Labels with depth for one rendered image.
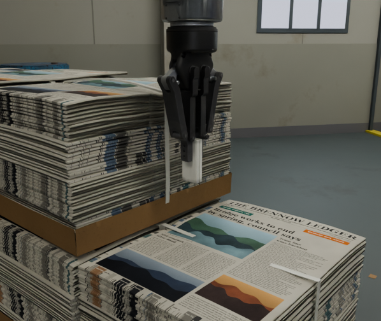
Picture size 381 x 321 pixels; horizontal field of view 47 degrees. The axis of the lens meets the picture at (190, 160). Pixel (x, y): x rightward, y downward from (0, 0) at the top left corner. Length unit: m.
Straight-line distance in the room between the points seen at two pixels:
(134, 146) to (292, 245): 0.29
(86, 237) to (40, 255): 0.10
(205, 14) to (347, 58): 5.20
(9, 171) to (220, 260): 0.38
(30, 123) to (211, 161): 0.34
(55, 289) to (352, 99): 5.39
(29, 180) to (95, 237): 0.14
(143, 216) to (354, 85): 5.27
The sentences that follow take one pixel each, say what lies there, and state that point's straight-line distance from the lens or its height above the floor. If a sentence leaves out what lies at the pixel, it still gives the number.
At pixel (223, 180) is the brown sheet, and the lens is 0.88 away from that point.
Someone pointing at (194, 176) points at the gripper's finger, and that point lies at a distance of 0.68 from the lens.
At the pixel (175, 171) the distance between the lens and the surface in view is 0.77.
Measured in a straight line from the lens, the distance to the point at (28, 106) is 0.70.
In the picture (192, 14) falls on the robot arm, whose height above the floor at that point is 1.17.
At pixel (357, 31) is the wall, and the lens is 5.85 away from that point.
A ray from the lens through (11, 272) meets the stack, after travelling 0.84.
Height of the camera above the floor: 1.14
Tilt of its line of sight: 15 degrees down
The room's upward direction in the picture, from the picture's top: straight up
